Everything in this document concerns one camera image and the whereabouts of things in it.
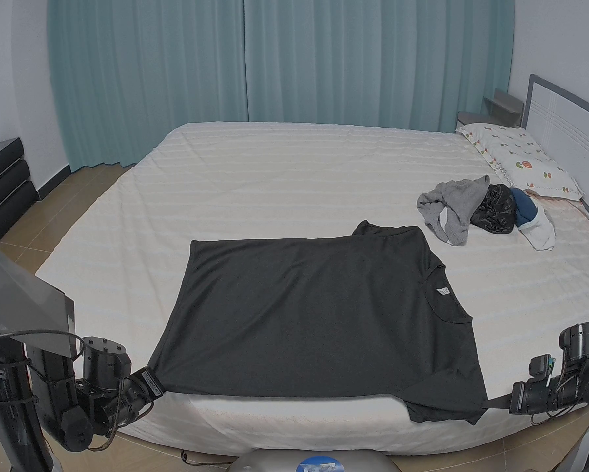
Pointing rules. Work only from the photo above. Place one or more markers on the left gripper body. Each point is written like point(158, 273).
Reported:
point(134, 394)

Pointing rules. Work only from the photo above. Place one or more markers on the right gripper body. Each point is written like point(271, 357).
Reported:
point(533, 394)

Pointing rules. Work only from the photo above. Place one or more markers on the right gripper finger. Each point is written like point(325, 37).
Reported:
point(501, 402)

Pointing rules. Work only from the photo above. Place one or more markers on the black T-shirt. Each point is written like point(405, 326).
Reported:
point(314, 312)

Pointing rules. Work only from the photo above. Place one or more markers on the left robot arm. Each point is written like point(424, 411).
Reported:
point(29, 308)

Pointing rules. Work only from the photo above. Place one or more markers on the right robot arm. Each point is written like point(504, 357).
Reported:
point(577, 342)

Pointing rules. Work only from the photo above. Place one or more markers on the bed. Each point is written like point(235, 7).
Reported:
point(274, 180)

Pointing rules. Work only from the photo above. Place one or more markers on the white garment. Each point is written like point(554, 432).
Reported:
point(540, 234)

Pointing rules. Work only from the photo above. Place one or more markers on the dark blue garment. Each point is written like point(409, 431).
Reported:
point(526, 209)

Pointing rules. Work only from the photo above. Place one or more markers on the black patterned garment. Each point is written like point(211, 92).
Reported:
point(496, 209)

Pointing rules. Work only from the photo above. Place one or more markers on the grey garment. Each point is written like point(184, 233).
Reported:
point(456, 204)

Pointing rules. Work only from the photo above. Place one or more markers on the white printed pillow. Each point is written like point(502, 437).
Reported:
point(520, 158)

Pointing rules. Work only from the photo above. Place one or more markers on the black chest of drawers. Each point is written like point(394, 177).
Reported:
point(4, 190)

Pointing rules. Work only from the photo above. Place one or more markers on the grey bedside table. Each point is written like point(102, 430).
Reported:
point(501, 111)

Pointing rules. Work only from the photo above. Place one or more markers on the blue-green curtain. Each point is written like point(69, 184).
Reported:
point(147, 67)
point(373, 47)

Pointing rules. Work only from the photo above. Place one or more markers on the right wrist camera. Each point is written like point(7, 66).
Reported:
point(540, 366)

